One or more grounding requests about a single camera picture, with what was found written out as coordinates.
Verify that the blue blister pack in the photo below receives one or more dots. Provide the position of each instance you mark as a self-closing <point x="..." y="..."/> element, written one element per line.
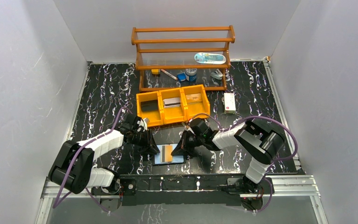
<point x="209" y="58"/>

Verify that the aluminium frame rail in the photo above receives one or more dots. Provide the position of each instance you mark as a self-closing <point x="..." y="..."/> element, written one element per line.
<point x="284" y="185"/>

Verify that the black cards stack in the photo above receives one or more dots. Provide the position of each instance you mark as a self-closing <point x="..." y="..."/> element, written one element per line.
<point x="149" y="106"/>

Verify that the yellow plastic bin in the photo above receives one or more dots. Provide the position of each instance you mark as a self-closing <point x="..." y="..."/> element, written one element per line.
<point x="172" y="115"/>
<point x="201" y="107"/>
<point x="154" y="116"/>

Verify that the left yellow plastic bin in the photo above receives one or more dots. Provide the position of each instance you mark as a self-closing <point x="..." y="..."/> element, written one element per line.
<point x="154" y="116"/>

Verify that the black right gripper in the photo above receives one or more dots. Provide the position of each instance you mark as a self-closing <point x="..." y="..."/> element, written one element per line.
<point x="181" y="149"/>

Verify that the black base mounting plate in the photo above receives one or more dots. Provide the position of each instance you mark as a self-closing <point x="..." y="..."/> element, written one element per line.
<point x="228" y="189"/>

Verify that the grey stapler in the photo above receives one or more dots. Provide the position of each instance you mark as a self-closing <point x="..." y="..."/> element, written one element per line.
<point x="217" y="74"/>

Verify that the silver cards stack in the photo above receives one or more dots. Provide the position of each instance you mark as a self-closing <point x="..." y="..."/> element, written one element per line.
<point x="171" y="102"/>

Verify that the right yellow plastic bin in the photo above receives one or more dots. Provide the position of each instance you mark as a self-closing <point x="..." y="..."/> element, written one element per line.
<point x="201" y="107"/>

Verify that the middle yellow plastic bin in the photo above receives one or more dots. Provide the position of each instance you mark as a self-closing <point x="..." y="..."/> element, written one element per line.
<point x="172" y="115"/>

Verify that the orange wooden shelf rack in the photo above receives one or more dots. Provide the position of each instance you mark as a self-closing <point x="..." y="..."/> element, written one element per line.
<point x="174" y="48"/>

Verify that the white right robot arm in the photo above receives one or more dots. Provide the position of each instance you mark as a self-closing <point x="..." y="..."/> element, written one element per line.
<point x="262" y="144"/>

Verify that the round tape tin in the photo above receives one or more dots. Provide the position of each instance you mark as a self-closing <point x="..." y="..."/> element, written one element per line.
<point x="191" y="75"/>

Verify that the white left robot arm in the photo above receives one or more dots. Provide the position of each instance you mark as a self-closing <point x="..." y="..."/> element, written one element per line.
<point x="73" y="166"/>

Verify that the red white marker pen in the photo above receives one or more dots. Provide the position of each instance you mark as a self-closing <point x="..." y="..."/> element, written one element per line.
<point x="169" y="74"/>

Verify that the white small box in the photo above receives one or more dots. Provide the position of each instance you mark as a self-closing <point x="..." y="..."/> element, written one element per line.
<point x="229" y="103"/>

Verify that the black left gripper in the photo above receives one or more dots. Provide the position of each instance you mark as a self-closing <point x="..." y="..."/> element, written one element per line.
<point x="144" y="138"/>

